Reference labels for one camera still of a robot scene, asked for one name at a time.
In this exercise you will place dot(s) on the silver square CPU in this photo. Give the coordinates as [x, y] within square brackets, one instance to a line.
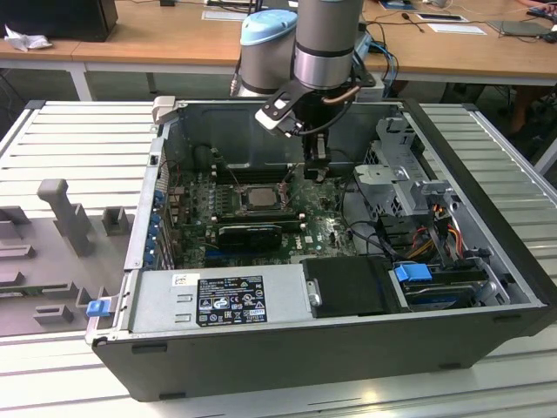
[261, 197]

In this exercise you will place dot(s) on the grey parts rack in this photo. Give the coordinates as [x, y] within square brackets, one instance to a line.
[43, 244]

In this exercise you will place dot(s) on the CPU socket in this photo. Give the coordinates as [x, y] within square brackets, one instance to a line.
[240, 204]

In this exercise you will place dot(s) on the black open PC case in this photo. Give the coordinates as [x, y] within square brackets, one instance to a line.
[261, 361]

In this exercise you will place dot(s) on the hard disk in blue carrier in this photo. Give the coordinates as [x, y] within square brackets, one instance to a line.
[411, 274]

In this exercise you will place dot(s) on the white paper sheet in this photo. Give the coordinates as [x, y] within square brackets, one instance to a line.
[457, 28]

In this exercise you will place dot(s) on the grey power supply unit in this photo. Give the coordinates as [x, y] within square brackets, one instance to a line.
[165, 305]

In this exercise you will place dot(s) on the grey closed laptop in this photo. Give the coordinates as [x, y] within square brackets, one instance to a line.
[518, 28]

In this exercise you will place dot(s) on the grey metal drive cage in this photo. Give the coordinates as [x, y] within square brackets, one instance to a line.
[378, 178]

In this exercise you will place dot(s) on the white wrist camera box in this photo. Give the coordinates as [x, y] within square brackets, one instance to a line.
[272, 117]

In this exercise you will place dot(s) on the black RAM slot row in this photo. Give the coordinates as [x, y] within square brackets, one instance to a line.
[252, 174]
[257, 216]

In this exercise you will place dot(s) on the black computer box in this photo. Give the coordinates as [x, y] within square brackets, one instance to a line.
[56, 17]

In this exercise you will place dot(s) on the crumpled white paper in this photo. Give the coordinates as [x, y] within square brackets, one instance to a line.
[26, 41]

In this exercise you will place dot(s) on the green motherboard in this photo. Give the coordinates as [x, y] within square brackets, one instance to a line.
[322, 222]

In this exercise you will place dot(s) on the black expansion card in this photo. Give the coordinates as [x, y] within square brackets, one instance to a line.
[248, 237]

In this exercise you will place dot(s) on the blue plastic case latch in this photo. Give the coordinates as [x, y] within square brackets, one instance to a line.
[98, 308]

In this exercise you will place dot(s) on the long wooden desk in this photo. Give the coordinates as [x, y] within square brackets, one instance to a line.
[174, 39]

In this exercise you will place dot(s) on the white framed tablet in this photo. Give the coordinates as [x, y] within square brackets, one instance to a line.
[439, 17]

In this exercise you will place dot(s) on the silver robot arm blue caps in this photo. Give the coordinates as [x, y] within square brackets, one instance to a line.
[326, 43]

